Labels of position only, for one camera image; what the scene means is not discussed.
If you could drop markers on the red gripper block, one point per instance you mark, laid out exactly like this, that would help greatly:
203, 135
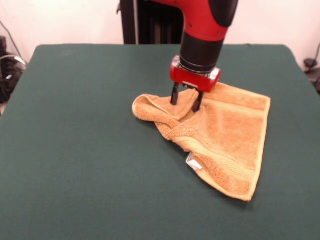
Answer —
195, 80

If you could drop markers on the tan terry towel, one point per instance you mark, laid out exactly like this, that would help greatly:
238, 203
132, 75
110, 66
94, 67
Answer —
225, 135

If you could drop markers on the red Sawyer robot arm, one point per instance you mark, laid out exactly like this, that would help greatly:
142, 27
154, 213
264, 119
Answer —
202, 25

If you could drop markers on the dark green table cloth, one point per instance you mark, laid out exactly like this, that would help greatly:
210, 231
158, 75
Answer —
87, 175

